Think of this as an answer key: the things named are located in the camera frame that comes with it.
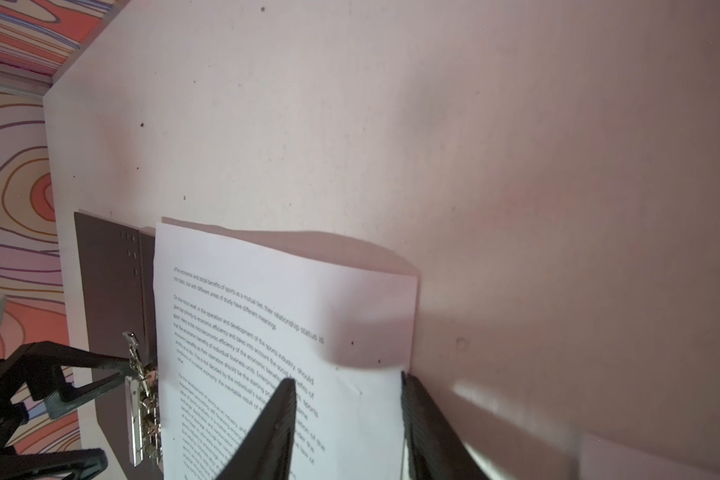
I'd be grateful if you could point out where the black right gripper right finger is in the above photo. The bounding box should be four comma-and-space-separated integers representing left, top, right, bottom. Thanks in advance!
401, 372, 489, 480

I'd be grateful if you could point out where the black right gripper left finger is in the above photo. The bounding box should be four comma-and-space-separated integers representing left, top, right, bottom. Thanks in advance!
216, 378, 297, 480

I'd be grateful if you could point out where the metal folder clip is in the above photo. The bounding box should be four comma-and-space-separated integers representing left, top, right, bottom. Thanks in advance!
123, 331, 163, 471

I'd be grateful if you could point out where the green highlighted printed paper sheet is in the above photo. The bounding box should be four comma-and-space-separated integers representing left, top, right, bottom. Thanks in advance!
153, 220, 418, 479

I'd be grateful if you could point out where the black file folder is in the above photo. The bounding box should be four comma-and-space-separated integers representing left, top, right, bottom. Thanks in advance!
74, 212, 163, 479

